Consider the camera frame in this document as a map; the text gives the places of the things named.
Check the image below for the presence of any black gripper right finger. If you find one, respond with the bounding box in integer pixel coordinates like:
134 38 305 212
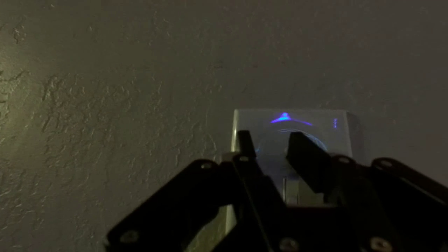
286 130 448 252

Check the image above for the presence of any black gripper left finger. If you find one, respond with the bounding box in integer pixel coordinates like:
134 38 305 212
104 129 288 252

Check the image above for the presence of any white wall light switch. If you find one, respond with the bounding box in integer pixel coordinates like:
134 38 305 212
230 108 354 207

